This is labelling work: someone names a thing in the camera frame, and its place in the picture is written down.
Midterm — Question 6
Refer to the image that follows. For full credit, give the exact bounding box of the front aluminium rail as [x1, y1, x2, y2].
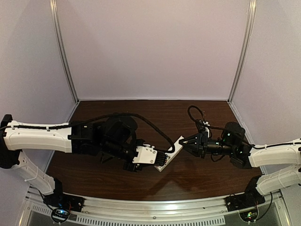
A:
[22, 186, 286, 226]

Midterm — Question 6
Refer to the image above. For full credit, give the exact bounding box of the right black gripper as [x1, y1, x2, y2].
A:
[179, 132, 236, 160]

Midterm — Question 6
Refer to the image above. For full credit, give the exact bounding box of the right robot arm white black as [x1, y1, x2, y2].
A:
[179, 121, 301, 211]

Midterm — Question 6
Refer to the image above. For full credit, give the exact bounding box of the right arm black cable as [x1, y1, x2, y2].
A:
[187, 105, 301, 149]

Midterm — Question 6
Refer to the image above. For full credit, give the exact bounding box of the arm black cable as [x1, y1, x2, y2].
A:
[0, 113, 176, 153]
[187, 105, 301, 149]

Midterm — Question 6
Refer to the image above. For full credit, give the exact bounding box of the right aluminium frame post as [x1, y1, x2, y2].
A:
[228, 0, 257, 104]

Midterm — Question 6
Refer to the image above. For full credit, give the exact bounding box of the white remote control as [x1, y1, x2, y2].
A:
[154, 136, 184, 172]

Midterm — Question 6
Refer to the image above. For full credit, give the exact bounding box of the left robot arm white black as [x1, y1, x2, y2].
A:
[0, 114, 157, 209]

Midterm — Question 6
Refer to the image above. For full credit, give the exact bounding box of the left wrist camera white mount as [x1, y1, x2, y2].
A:
[132, 145, 168, 167]

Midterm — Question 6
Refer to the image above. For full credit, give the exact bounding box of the aluminium frame post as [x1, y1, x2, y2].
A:
[49, 0, 79, 104]
[228, 0, 257, 104]

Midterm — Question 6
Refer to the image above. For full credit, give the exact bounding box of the left aluminium frame post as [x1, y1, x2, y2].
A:
[49, 0, 79, 104]

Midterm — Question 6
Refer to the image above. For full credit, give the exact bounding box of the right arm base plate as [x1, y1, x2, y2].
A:
[224, 193, 265, 212]

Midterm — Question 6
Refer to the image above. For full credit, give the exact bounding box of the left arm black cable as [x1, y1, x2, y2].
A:
[0, 113, 176, 153]

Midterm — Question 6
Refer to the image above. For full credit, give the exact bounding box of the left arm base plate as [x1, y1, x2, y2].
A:
[43, 193, 85, 212]

